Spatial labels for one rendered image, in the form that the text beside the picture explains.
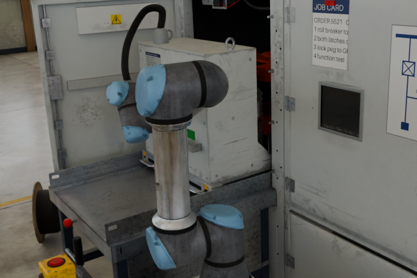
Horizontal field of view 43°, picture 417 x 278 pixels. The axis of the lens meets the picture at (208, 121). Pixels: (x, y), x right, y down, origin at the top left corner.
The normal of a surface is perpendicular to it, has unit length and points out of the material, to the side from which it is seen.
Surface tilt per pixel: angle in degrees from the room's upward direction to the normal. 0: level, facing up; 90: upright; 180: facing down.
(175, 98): 92
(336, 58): 90
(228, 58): 90
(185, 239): 92
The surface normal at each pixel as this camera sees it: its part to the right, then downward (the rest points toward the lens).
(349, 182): -0.83, 0.19
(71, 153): 0.41, 0.24
